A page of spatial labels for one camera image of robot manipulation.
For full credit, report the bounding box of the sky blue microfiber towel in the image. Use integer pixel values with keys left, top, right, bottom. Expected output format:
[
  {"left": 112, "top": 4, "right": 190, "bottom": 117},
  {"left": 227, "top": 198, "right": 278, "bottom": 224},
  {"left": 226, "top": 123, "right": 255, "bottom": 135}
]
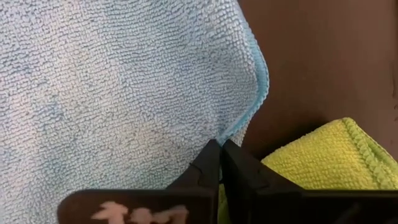
[{"left": 0, "top": 0, "right": 270, "bottom": 224}]

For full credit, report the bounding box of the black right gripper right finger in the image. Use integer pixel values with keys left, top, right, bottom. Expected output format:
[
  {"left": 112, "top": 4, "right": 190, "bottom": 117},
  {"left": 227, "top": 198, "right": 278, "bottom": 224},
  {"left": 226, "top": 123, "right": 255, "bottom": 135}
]
[{"left": 221, "top": 139, "right": 304, "bottom": 224}]

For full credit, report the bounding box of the lime green microfiber towel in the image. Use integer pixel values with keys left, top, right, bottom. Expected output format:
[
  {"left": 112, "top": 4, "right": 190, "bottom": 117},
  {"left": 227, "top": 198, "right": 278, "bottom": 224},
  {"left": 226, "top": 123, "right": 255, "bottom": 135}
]
[{"left": 217, "top": 117, "right": 398, "bottom": 224}]

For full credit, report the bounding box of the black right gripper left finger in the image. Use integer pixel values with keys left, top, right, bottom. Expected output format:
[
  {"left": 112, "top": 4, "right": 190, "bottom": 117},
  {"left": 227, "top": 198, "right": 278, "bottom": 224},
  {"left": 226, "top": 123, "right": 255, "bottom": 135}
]
[{"left": 167, "top": 139, "right": 222, "bottom": 224}]

